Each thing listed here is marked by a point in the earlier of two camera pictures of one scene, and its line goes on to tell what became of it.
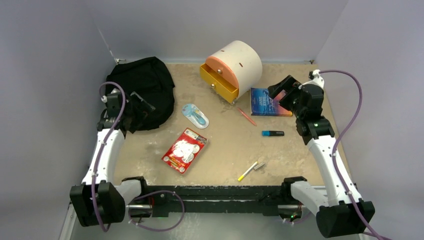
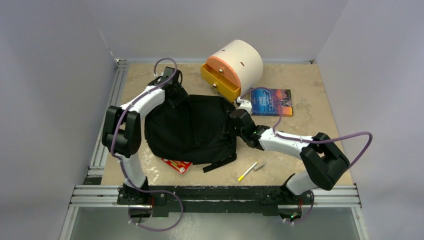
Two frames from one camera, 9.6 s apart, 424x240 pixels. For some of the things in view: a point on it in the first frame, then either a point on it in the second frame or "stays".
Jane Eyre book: x=262 y=103 stays
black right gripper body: x=298 y=111 → x=237 y=132
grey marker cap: x=259 y=166 stays
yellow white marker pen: x=241 y=177 stays
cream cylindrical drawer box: x=240 y=63 stays
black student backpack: x=149 y=77 → x=192 y=132
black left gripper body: x=131 y=112 → x=179 y=96
